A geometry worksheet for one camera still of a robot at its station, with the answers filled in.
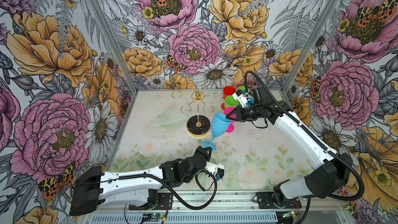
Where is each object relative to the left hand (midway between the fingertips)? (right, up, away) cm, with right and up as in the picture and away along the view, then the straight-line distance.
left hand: (206, 146), depth 75 cm
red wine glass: (+14, +28, +24) cm, 40 cm away
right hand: (+10, +12, -1) cm, 16 cm away
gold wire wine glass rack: (-5, +8, +20) cm, 22 cm away
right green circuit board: (+37, -30, -3) cm, 48 cm away
